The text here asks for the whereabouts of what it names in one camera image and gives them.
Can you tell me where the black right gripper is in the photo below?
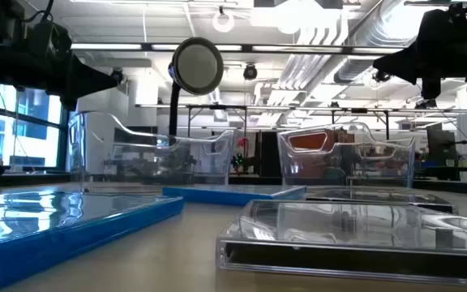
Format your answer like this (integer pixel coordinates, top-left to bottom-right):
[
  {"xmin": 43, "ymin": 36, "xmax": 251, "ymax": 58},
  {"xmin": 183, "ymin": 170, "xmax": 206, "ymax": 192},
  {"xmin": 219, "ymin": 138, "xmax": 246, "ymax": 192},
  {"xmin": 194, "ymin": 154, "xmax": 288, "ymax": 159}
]
[{"xmin": 373, "ymin": 38, "xmax": 467, "ymax": 101}]

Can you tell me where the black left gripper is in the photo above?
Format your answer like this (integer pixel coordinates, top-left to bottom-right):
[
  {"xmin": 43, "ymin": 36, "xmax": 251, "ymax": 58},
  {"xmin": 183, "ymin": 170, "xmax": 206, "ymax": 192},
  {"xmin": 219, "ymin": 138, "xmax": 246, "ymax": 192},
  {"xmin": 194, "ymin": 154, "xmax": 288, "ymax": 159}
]
[{"xmin": 0, "ymin": 39, "xmax": 120, "ymax": 112}]

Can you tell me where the clear black-tray jewel case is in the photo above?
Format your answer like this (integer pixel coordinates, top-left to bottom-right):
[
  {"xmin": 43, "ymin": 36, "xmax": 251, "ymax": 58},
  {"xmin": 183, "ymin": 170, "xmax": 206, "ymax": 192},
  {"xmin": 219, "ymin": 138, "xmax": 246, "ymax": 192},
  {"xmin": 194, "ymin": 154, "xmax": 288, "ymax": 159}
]
[
  {"xmin": 304, "ymin": 188, "xmax": 458, "ymax": 215},
  {"xmin": 216, "ymin": 198, "xmax": 467, "ymax": 290}
]

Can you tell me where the blue jewel case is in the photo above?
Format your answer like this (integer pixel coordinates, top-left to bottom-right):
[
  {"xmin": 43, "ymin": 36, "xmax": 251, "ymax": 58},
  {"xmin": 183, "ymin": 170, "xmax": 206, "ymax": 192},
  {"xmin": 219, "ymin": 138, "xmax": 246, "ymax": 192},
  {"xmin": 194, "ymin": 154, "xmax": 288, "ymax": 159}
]
[
  {"xmin": 0, "ymin": 189, "xmax": 185, "ymax": 292},
  {"xmin": 162, "ymin": 184, "xmax": 307, "ymax": 207}
]

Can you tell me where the long ceiling light bar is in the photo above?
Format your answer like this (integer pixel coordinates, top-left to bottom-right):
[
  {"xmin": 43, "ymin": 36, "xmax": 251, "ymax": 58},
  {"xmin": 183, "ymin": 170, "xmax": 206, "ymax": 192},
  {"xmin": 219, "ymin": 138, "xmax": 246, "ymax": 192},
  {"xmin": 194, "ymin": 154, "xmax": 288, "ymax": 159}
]
[{"xmin": 70, "ymin": 41, "xmax": 407, "ymax": 56}]

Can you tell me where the clear plastic bin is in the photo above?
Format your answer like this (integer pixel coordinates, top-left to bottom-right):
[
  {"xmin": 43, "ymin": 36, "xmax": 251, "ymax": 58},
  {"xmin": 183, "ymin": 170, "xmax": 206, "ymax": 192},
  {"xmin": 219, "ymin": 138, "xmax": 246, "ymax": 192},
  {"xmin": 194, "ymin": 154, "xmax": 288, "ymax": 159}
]
[
  {"xmin": 276, "ymin": 121, "xmax": 416, "ymax": 190},
  {"xmin": 67, "ymin": 109, "xmax": 236, "ymax": 195}
]

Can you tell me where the dark computer monitor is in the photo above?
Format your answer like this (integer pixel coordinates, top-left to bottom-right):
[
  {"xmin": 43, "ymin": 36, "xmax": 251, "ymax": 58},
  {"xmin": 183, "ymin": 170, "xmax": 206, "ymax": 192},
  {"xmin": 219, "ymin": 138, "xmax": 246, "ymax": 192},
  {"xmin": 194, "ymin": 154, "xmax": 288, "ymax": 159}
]
[{"xmin": 426, "ymin": 123, "xmax": 457, "ymax": 163}]

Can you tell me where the large window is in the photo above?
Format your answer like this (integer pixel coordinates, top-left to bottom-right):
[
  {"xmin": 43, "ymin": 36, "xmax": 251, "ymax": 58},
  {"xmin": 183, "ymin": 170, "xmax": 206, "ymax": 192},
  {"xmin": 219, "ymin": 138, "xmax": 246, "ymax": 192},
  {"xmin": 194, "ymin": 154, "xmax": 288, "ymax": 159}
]
[{"xmin": 0, "ymin": 80, "xmax": 68, "ymax": 171}]

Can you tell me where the black gooseneck desk lamp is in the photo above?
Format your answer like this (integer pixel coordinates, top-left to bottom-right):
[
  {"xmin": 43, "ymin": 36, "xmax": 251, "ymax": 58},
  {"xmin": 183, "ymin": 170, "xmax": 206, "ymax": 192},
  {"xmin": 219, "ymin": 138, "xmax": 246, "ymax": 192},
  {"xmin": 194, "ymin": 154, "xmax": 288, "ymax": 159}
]
[{"xmin": 167, "ymin": 36, "xmax": 225, "ymax": 139}]

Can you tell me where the orange brown cabinet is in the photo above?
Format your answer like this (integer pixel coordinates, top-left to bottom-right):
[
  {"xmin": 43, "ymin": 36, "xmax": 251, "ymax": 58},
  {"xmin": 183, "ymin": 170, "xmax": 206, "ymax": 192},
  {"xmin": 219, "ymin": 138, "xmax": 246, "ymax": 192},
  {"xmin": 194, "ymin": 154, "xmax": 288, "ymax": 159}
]
[{"xmin": 288, "ymin": 131, "xmax": 328, "ymax": 152}]

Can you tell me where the red flower plant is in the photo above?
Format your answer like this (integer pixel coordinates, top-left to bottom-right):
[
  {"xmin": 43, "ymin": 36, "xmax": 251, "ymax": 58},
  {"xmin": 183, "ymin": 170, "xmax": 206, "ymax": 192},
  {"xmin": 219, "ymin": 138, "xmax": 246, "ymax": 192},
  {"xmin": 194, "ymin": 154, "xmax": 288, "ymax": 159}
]
[{"xmin": 233, "ymin": 137, "xmax": 255, "ymax": 174}]

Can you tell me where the silver ventilation duct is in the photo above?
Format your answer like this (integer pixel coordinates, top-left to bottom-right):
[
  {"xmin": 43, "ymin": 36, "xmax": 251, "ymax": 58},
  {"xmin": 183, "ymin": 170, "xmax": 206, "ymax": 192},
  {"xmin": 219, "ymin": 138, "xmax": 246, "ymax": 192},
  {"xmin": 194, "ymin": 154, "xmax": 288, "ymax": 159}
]
[{"xmin": 332, "ymin": 0, "xmax": 425, "ymax": 84}]

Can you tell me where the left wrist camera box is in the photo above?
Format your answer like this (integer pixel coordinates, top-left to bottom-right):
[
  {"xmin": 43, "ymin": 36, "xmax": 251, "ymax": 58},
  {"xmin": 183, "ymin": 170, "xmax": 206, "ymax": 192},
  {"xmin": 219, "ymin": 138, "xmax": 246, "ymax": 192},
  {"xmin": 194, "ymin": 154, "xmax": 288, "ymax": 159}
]
[{"xmin": 23, "ymin": 18, "xmax": 73, "ymax": 62}]

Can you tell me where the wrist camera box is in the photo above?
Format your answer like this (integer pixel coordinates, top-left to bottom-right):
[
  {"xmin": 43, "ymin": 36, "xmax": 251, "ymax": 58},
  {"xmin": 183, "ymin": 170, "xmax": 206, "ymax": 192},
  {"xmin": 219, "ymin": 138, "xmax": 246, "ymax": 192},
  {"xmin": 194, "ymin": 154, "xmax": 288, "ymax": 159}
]
[
  {"xmin": 23, "ymin": 18, "xmax": 73, "ymax": 62},
  {"xmin": 418, "ymin": 3, "xmax": 467, "ymax": 44}
]

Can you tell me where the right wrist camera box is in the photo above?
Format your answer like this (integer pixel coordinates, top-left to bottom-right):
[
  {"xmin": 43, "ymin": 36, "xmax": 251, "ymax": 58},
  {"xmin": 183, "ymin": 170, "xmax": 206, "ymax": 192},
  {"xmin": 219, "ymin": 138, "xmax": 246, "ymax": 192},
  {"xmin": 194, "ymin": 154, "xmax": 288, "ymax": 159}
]
[{"xmin": 418, "ymin": 3, "xmax": 467, "ymax": 44}]

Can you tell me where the black metal gantry frame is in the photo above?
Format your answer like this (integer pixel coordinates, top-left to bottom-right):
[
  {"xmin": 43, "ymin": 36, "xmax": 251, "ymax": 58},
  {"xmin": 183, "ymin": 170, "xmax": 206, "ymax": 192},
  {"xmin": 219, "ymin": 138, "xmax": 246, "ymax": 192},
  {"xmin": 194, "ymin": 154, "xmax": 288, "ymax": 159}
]
[{"xmin": 330, "ymin": 107, "xmax": 391, "ymax": 141}]

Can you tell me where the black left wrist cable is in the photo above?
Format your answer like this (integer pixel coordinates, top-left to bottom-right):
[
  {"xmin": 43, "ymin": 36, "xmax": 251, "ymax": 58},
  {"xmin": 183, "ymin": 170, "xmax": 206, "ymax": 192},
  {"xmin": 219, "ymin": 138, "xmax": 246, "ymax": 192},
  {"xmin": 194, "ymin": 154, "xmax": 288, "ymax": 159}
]
[{"xmin": 22, "ymin": 0, "xmax": 56, "ymax": 24}]

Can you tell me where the black aluminium table frame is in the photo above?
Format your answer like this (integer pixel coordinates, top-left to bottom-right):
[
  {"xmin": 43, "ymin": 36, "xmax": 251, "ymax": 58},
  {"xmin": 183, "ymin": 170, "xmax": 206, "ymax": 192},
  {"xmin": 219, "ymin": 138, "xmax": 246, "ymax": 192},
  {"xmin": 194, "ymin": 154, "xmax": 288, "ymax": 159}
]
[{"xmin": 0, "ymin": 172, "xmax": 467, "ymax": 196}]

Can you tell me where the white ring ceiling light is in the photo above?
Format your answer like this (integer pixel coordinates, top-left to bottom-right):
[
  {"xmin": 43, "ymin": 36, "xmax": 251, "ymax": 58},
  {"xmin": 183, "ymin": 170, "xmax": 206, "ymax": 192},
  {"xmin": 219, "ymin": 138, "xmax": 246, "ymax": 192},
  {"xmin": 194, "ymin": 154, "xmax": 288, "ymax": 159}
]
[{"xmin": 212, "ymin": 10, "xmax": 236, "ymax": 33}]

